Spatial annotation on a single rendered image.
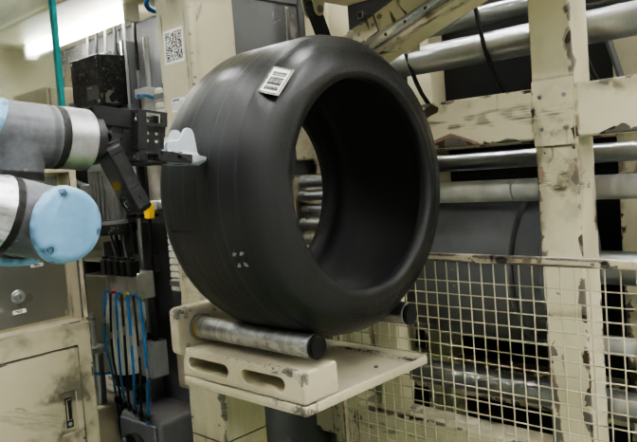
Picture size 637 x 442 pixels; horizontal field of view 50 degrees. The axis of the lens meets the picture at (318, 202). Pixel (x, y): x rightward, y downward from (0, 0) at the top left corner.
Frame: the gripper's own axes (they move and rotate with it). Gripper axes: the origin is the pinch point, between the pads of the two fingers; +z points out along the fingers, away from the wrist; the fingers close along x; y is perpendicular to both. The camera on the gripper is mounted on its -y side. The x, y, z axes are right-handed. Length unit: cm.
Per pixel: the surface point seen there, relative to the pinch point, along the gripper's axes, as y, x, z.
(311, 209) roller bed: -6, 35, 62
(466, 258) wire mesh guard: -18, -12, 64
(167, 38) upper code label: 31, 36, 17
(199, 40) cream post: 29.7, 27.2, 20.0
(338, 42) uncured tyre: 23.5, -9.5, 24.7
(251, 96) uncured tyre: 11.0, -7.5, 5.2
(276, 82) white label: 13.2, -10.6, 7.9
